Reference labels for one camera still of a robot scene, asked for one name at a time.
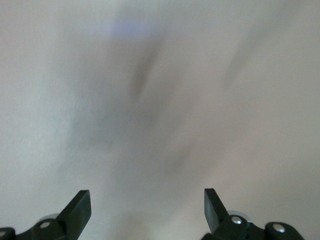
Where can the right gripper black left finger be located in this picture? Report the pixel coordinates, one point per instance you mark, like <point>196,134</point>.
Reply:
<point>75,212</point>

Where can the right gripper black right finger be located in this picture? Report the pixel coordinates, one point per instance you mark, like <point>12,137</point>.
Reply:
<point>215,210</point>

